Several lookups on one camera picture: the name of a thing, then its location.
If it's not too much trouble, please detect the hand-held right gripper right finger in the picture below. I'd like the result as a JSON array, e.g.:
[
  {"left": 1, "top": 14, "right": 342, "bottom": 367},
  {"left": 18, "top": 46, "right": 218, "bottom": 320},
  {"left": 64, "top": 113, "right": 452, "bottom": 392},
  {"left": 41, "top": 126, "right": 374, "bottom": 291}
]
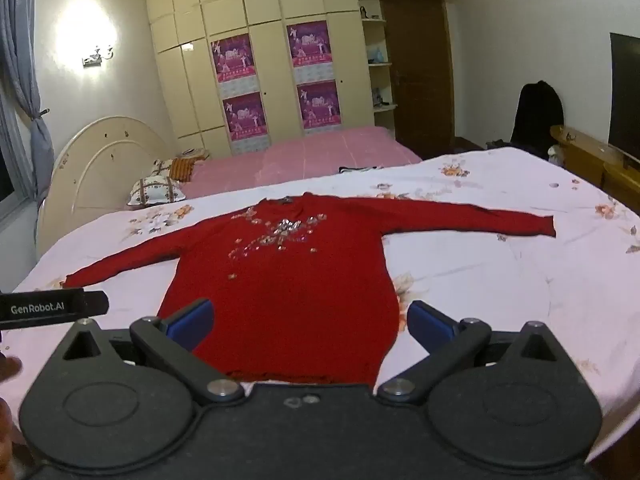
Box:
[{"left": 375, "top": 300, "right": 576, "bottom": 406}]

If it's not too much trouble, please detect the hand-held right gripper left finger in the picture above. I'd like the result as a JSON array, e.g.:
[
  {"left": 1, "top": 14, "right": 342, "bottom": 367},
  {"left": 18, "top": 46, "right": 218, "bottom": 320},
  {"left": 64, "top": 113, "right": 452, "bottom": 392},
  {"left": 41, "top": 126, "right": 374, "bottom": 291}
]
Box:
[{"left": 60, "top": 297, "right": 246, "bottom": 407}]

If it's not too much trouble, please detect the red beaded sweater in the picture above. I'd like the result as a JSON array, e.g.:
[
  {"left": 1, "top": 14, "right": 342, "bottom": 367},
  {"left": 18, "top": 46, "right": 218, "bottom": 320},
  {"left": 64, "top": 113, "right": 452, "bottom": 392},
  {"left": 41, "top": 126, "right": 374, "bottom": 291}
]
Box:
[{"left": 65, "top": 192, "right": 557, "bottom": 386}]

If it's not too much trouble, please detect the person's left hand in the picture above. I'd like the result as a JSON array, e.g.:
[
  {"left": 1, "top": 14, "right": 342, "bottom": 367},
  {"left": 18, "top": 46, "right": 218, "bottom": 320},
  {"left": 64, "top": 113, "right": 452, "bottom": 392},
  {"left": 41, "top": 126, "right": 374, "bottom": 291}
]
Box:
[{"left": 0, "top": 352, "right": 24, "bottom": 383}]

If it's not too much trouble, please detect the floral pink bedsheet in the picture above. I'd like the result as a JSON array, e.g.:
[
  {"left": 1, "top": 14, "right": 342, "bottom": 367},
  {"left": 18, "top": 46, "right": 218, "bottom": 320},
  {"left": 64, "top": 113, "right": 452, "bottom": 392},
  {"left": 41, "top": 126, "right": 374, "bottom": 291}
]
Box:
[{"left": 10, "top": 147, "right": 640, "bottom": 466}]

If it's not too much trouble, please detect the window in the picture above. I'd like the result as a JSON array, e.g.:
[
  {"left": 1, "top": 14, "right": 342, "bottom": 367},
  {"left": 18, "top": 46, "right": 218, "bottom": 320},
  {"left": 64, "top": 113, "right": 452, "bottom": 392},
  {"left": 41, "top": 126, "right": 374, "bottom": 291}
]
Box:
[{"left": 0, "top": 150, "right": 16, "bottom": 206}]

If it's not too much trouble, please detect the large checked pillow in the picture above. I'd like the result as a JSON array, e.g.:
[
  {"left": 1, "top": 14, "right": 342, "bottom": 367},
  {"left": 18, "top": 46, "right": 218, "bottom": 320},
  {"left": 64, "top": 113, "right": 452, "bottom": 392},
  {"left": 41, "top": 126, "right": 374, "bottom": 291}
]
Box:
[{"left": 127, "top": 176, "right": 187, "bottom": 207}]

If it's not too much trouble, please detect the cream round headboard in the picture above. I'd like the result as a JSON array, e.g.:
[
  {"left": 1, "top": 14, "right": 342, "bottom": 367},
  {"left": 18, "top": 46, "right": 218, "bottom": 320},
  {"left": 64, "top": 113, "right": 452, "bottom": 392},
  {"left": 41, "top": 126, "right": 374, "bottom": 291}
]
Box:
[{"left": 37, "top": 116, "right": 176, "bottom": 261}]

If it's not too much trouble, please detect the orange striped pillow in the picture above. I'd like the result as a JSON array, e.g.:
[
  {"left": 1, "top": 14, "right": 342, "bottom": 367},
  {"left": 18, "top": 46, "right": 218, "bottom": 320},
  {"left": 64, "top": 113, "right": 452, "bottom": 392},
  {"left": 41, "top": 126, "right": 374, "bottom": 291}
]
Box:
[{"left": 170, "top": 155, "right": 207, "bottom": 182}]

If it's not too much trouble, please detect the plain pink bedsheet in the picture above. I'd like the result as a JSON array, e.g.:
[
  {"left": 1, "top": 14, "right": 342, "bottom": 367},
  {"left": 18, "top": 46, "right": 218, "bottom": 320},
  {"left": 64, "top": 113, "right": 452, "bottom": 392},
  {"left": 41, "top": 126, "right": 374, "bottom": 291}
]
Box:
[{"left": 177, "top": 126, "right": 423, "bottom": 200}]

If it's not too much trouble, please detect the grey curtain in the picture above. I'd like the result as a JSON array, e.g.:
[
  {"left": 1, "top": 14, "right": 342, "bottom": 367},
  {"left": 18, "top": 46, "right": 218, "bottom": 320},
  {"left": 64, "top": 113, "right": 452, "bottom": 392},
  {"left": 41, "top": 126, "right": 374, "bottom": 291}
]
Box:
[{"left": 0, "top": 0, "right": 56, "bottom": 221}]

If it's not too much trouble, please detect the black jacket on chair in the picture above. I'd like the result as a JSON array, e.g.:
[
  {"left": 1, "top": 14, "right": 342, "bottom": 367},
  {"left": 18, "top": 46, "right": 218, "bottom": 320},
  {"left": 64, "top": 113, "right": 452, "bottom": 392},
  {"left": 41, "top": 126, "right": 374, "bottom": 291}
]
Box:
[{"left": 510, "top": 81, "right": 566, "bottom": 158}]

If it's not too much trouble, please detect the cream wardrobe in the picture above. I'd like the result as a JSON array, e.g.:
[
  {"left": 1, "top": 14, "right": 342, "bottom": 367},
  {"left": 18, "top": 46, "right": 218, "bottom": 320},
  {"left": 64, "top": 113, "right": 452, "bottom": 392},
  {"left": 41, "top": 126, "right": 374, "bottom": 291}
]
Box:
[{"left": 141, "top": 0, "right": 471, "bottom": 158}]

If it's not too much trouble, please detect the wooden footboard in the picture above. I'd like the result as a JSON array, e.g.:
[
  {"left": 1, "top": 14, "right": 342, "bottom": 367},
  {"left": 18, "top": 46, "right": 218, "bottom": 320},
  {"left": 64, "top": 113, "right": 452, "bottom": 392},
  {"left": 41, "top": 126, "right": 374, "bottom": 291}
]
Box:
[{"left": 550, "top": 125, "right": 640, "bottom": 201}]

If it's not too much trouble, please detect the brown wooden door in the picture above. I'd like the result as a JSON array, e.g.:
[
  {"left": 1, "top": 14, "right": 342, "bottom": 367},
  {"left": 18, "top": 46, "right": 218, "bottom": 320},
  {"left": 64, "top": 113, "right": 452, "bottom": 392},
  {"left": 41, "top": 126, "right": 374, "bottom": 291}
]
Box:
[{"left": 377, "top": 0, "right": 456, "bottom": 158}]

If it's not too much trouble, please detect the cream corner shelf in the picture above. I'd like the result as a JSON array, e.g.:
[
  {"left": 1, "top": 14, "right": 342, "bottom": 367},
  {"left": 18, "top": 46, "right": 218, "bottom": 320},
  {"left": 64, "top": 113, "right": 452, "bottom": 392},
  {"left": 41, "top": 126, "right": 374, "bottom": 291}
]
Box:
[{"left": 357, "top": 5, "right": 398, "bottom": 138}]

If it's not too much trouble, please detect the black television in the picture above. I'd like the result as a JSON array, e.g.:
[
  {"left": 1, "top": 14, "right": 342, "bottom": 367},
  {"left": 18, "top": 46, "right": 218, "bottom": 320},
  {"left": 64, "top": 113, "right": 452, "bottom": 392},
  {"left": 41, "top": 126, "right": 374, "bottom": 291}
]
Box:
[{"left": 607, "top": 32, "right": 640, "bottom": 157}]

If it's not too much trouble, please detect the purple wall poster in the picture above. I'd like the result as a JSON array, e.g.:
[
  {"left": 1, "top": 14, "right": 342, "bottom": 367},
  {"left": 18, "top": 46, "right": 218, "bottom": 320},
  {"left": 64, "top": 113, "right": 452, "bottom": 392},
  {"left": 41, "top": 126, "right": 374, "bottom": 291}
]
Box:
[
  {"left": 286, "top": 20, "right": 332, "bottom": 68},
  {"left": 211, "top": 34, "right": 257, "bottom": 83},
  {"left": 296, "top": 81, "right": 343, "bottom": 130},
  {"left": 222, "top": 92, "right": 269, "bottom": 136}
]

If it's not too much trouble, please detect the wall lamp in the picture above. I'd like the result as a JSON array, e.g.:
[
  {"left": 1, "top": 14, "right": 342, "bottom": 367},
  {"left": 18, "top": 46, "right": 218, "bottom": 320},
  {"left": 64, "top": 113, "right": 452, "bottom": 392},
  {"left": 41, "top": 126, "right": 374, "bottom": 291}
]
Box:
[{"left": 82, "top": 45, "right": 115, "bottom": 67}]

